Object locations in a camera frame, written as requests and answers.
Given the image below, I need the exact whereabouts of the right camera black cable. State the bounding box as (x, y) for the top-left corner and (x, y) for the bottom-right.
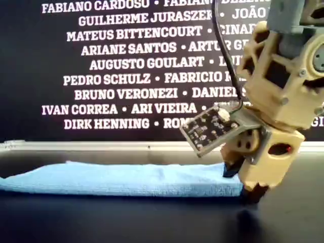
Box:
(211, 0), (245, 113)

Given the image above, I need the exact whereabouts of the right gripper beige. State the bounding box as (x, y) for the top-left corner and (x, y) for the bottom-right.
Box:
(219, 126), (306, 205)

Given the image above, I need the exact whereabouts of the aluminium table frame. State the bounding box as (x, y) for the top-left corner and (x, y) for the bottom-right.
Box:
(0, 140), (324, 154)

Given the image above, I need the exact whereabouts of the light blue microfibre cloth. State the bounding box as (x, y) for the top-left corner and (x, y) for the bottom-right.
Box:
(0, 160), (245, 198)

